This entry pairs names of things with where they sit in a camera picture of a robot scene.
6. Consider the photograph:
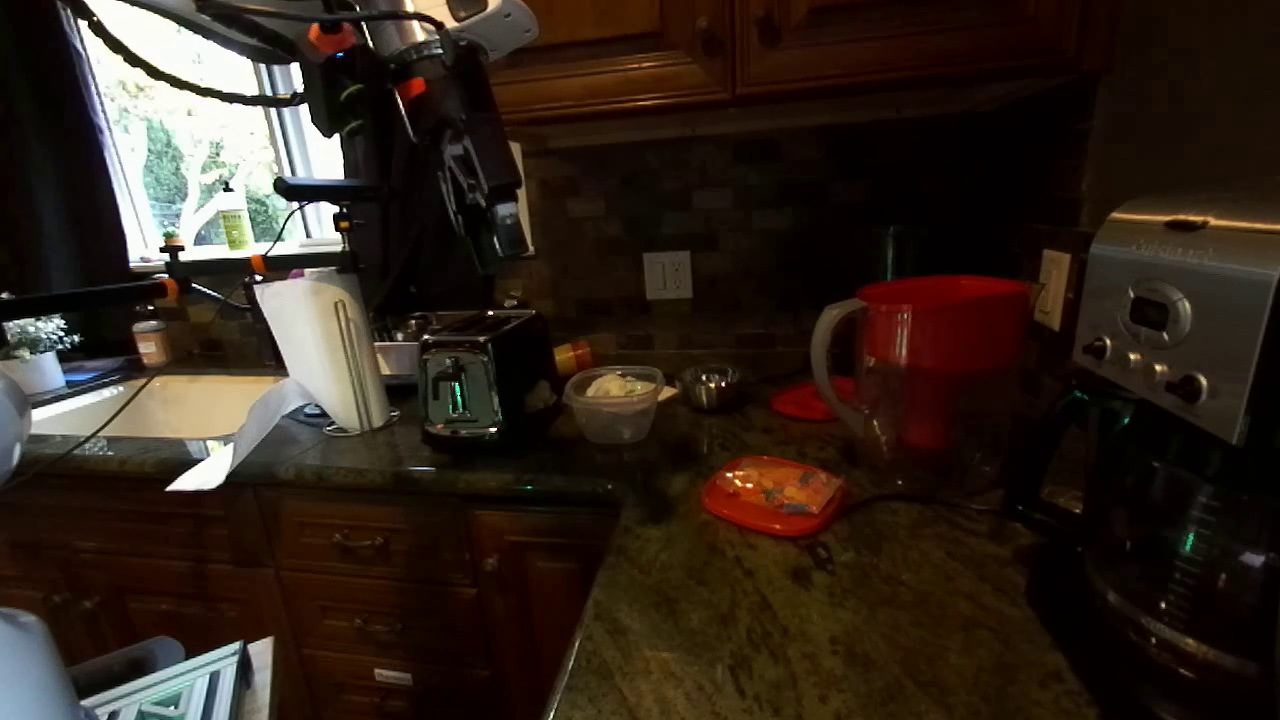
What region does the green dish soap bottle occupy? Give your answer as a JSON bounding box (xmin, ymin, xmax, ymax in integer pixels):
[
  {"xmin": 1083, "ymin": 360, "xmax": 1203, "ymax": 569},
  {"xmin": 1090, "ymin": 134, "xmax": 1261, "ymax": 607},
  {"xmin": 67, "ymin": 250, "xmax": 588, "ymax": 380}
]
[{"xmin": 221, "ymin": 179, "xmax": 257, "ymax": 250}]

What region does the chrome black toaster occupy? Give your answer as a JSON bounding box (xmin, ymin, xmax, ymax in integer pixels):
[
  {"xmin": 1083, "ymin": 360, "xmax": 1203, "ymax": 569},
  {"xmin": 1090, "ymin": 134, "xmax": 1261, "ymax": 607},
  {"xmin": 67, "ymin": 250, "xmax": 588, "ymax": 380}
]
[{"xmin": 419, "ymin": 306, "xmax": 559, "ymax": 450}]

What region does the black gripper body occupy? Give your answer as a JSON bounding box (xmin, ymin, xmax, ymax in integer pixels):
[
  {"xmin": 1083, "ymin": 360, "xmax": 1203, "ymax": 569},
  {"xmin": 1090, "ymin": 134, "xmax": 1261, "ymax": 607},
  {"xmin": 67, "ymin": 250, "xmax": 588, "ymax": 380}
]
[{"xmin": 310, "ymin": 45, "xmax": 532, "ymax": 298}]

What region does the flat red lid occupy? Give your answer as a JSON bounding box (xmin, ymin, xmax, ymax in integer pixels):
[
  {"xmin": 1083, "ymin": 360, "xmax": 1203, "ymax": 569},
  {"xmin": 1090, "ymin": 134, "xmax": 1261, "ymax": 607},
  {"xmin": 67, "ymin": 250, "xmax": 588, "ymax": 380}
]
[{"xmin": 767, "ymin": 380, "xmax": 836, "ymax": 423}]

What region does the silver black coffee maker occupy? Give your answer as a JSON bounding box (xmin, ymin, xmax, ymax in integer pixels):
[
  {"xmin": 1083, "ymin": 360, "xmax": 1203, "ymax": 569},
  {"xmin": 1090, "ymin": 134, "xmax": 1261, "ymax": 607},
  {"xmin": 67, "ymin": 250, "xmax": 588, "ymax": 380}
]
[{"xmin": 1008, "ymin": 203, "xmax": 1280, "ymax": 720}]

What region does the clear plastic snack pack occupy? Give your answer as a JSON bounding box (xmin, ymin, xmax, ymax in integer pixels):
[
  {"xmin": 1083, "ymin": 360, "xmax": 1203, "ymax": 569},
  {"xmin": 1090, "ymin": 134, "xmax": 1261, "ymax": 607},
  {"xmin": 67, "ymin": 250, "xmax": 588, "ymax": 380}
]
[{"xmin": 724, "ymin": 455, "xmax": 839, "ymax": 517}]

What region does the red lidded clear pitcher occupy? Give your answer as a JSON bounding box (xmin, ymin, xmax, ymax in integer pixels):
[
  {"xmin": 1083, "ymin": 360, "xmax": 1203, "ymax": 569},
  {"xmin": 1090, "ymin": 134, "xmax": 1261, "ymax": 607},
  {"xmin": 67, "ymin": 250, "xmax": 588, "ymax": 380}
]
[{"xmin": 810, "ymin": 274, "xmax": 1032, "ymax": 492}]

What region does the dark window curtain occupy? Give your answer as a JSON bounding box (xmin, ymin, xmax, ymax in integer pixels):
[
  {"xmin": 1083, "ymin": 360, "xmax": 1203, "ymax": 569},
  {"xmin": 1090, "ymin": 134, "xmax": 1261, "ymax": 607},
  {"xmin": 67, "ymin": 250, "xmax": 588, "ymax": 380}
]
[{"xmin": 0, "ymin": 0, "xmax": 130, "ymax": 297}]

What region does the white paper towel roll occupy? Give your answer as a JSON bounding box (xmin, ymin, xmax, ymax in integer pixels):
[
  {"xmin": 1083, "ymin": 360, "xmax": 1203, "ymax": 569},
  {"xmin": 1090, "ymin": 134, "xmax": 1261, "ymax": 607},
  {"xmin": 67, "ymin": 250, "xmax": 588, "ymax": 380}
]
[{"xmin": 173, "ymin": 268, "xmax": 387, "ymax": 492}]

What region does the clear plastic food container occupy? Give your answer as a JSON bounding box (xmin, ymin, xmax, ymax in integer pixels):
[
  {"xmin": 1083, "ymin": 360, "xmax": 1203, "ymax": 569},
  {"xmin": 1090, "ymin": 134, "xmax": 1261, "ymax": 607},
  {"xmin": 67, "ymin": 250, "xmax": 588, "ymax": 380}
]
[{"xmin": 564, "ymin": 365, "xmax": 676, "ymax": 444}]

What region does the small potted plant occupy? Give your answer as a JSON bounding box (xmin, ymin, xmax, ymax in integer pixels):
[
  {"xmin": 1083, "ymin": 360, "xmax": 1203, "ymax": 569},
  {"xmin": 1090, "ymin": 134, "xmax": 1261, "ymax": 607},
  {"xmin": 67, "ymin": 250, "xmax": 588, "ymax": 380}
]
[{"xmin": 0, "ymin": 315, "xmax": 81, "ymax": 396}]

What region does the small metal bowl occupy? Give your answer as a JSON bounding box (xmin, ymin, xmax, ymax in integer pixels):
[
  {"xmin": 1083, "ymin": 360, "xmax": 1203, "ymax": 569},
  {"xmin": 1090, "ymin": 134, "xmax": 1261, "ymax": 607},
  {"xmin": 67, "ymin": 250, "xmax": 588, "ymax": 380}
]
[{"xmin": 681, "ymin": 365, "xmax": 744, "ymax": 410}]

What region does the white wall outlet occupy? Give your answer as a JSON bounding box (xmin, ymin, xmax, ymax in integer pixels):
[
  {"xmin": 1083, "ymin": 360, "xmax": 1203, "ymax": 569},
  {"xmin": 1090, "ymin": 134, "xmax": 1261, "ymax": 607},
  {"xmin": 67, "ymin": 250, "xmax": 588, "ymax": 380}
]
[{"xmin": 640, "ymin": 250, "xmax": 693, "ymax": 298}]

